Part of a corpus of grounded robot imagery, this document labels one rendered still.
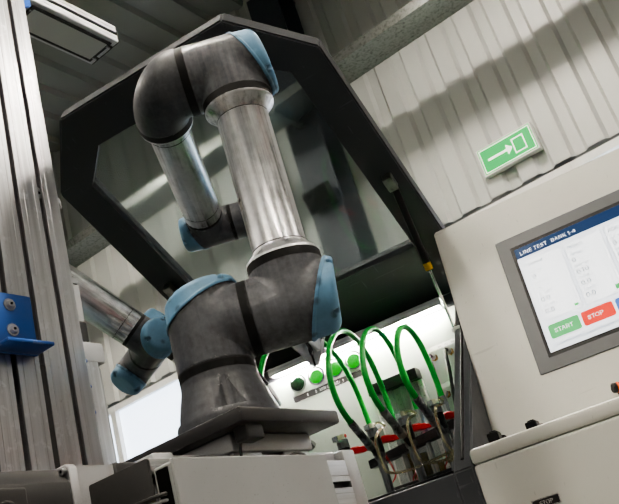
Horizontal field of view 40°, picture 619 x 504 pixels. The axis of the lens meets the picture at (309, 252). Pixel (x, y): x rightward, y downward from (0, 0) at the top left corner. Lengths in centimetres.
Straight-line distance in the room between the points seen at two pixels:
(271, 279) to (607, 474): 70
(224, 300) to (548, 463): 68
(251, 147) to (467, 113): 528
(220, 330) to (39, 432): 28
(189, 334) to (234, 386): 10
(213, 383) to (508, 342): 89
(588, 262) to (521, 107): 453
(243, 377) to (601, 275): 96
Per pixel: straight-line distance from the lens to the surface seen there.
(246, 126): 134
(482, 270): 202
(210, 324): 122
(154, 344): 169
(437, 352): 224
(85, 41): 189
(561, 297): 192
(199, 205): 162
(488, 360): 192
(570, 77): 632
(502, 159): 625
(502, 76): 657
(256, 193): 129
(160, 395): 798
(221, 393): 118
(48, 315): 126
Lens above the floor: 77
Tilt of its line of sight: 23 degrees up
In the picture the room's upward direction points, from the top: 17 degrees counter-clockwise
